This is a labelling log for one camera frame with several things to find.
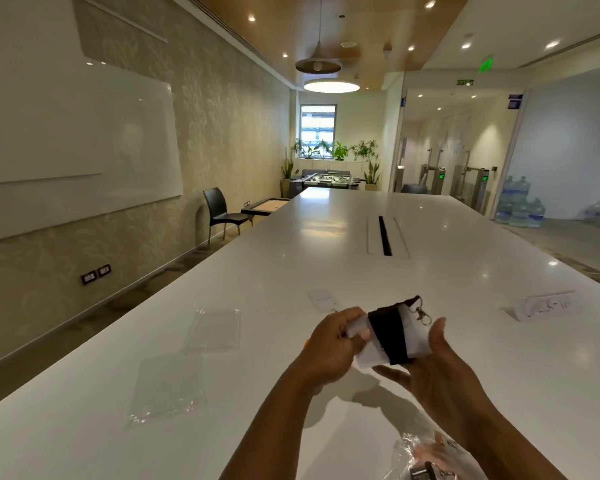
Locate black wall sockets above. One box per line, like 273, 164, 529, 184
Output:
81, 264, 112, 287

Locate carrom board table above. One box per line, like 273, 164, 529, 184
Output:
240, 198, 294, 227

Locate person's right hand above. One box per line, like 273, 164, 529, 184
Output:
372, 317, 482, 421

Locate folded white paper sign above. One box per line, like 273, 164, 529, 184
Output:
510, 293, 579, 323

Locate crumpled clear plastic bag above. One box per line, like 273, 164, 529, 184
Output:
392, 429, 489, 480

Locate stack of water bottles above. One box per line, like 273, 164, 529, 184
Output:
494, 175, 547, 229

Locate snake plant in beige pot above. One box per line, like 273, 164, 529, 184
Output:
363, 161, 382, 192

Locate black lanyard with metal clip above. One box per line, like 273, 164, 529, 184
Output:
368, 296, 434, 366

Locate foosball table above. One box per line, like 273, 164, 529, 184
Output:
288, 169, 366, 198

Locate snake plant in tall pot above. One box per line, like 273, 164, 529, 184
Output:
280, 147, 301, 199

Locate person's right forearm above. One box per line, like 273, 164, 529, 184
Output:
429, 387, 567, 480

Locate leafy green plant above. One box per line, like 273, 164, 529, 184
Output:
321, 139, 351, 162
350, 139, 381, 162
290, 138, 321, 161

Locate cone pendant lamp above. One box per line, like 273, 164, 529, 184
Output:
294, 0, 342, 76

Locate black plastic chair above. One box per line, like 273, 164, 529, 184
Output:
202, 187, 254, 247

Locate recessed ceiling spotlights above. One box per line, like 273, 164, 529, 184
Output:
247, 0, 562, 58

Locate white low cabinet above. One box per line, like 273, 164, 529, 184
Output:
300, 159, 372, 176

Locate white glass whiteboard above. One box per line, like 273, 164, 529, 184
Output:
0, 57, 184, 244

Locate window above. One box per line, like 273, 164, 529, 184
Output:
299, 104, 337, 158

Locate person's left hand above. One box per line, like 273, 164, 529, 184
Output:
294, 307, 372, 393

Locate person's left forearm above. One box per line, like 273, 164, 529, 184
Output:
220, 364, 332, 480

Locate clear plastic badge sleeve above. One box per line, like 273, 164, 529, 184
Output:
182, 308, 242, 353

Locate small white card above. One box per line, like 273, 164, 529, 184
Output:
307, 289, 341, 314

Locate round ceiling lamp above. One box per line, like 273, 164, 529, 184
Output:
303, 78, 360, 94

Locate turnstile gates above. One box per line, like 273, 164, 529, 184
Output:
419, 162, 502, 215

